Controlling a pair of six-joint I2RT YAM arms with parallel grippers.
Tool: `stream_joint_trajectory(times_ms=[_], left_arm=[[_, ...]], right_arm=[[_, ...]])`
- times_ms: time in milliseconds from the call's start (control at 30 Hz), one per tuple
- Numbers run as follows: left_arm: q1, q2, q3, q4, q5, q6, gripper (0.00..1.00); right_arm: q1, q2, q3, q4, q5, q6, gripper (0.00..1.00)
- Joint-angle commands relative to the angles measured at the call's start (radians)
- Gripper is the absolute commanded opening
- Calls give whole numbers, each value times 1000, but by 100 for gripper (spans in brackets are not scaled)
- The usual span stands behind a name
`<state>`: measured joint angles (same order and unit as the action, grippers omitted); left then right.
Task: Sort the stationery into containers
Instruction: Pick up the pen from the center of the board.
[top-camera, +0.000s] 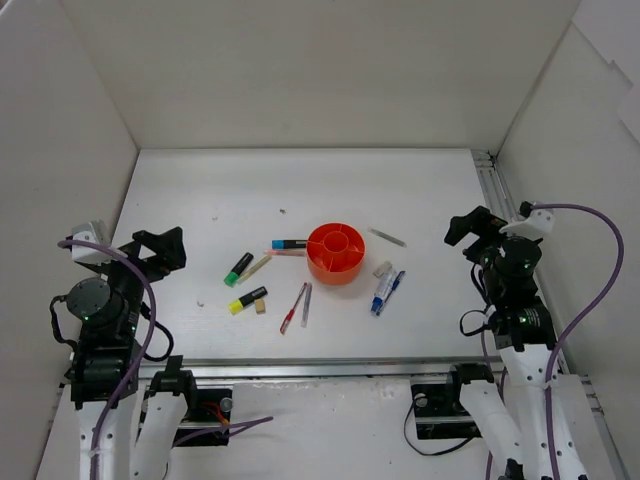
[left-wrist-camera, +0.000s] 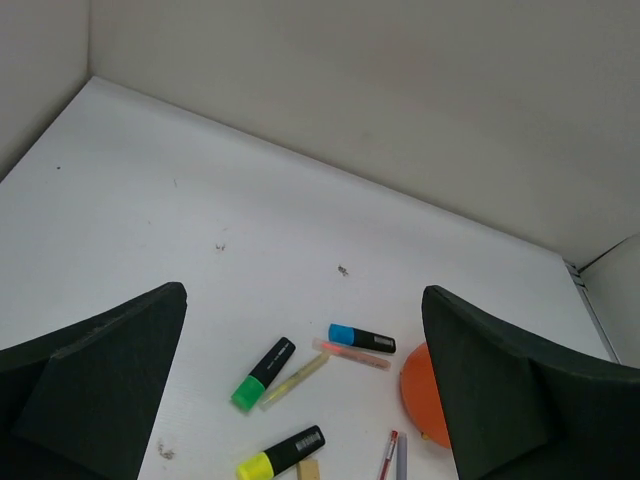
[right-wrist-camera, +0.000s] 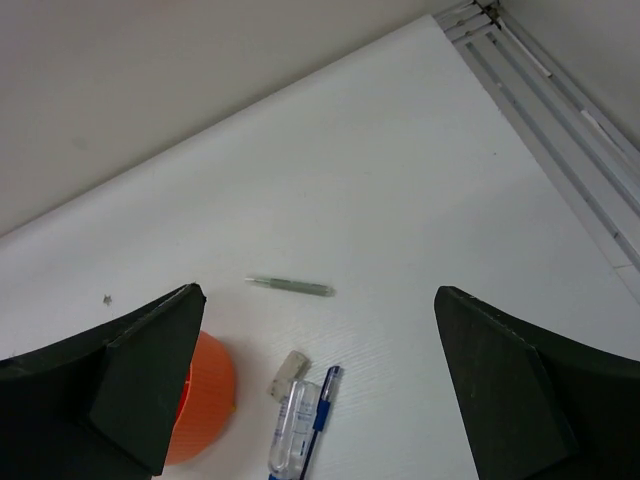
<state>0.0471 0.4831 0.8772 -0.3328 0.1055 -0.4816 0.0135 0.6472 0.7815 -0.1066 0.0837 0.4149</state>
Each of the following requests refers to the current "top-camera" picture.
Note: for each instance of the red gel pen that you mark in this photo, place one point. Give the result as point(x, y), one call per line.
point(289, 316)

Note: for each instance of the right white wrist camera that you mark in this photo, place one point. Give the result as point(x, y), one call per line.
point(534, 222)

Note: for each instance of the white eraser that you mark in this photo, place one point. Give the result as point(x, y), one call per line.
point(382, 269)

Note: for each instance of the front aluminium rail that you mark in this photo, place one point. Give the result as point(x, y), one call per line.
point(284, 370)

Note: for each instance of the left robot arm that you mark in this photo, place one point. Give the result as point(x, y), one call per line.
point(123, 434)

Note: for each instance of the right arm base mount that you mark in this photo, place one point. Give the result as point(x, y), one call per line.
point(436, 412)

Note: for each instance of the orange round compartment organizer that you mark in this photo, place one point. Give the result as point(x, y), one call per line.
point(335, 253)

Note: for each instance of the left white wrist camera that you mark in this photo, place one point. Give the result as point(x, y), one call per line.
point(94, 232)

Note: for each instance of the yellow cap black highlighter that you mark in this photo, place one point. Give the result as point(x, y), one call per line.
point(244, 301)

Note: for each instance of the clear bottle blue cap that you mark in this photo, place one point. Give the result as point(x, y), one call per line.
point(382, 291)

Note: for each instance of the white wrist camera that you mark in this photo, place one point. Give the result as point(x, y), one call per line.
point(534, 222)
point(94, 232)

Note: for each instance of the slim yellow marker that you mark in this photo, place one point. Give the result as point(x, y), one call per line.
point(255, 268)

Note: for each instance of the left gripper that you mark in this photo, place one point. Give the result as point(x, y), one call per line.
point(132, 263)

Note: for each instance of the clear green pen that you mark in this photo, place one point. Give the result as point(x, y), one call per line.
point(387, 237)

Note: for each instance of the blue cap black highlighter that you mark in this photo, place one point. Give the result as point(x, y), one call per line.
point(287, 244)

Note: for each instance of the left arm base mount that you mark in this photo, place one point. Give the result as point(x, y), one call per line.
point(206, 406)

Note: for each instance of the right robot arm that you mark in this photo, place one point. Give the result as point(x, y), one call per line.
point(534, 441)

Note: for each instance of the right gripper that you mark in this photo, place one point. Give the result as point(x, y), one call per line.
point(481, 240)

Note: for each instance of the green cap black highlighter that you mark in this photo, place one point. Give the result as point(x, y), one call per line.
point(238, 269)

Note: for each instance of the right aluminium rail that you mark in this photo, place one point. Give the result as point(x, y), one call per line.
point(493, 184)

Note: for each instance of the blue ballpoint pen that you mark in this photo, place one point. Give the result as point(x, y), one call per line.
point(399, 278)

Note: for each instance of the aluminium rail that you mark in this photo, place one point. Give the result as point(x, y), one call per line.
point(284, 370)
point(493, 184)

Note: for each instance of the slim pink orange marker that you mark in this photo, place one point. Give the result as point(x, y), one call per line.
point(286, 252)

